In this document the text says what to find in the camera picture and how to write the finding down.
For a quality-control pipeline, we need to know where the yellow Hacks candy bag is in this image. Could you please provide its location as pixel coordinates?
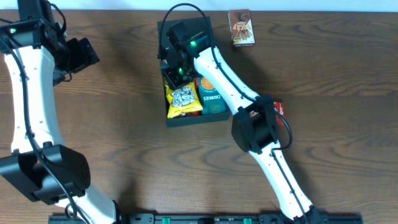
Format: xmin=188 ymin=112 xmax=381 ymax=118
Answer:
xmin=164 ymin=79 xmax=203 ymax=119

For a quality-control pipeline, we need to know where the black gift box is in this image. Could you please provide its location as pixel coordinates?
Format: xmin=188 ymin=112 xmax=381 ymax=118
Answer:
xmin=162 ymin=17 xmax=231 ymax=128

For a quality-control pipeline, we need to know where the teal Chunkies cookie box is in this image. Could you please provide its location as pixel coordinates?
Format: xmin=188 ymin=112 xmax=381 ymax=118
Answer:
xmin=197 ymin=77 xmax=227 ymax=115

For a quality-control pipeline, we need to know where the brown Pocky snack box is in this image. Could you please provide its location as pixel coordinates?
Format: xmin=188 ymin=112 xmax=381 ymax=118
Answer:
xmin=228 ymin=9 xmax=255 ymax=47

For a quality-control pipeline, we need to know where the red Hacks candy bag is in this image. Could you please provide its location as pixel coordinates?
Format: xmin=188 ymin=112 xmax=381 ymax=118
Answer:
xmin=180 ymin=78 xmax=201 ymax=118

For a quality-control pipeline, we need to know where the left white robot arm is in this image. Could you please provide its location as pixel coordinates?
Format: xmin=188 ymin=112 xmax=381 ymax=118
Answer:
xmin=1 ymin=0 xmax=122 ymax=223

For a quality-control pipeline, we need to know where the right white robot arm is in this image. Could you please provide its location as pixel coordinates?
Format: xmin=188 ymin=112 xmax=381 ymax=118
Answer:
xmin=159 ymin=21 xmax=323 ymax=223

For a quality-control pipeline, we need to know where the red Hello Panda box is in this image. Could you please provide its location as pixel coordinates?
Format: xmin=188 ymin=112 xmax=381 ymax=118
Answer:
xmin=249 ymin=101 xmax=285 ymax=126

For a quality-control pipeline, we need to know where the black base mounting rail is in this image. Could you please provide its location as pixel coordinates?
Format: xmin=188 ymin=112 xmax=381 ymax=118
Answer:
xmin=48 ymin=213 xmax=364 ymax=224

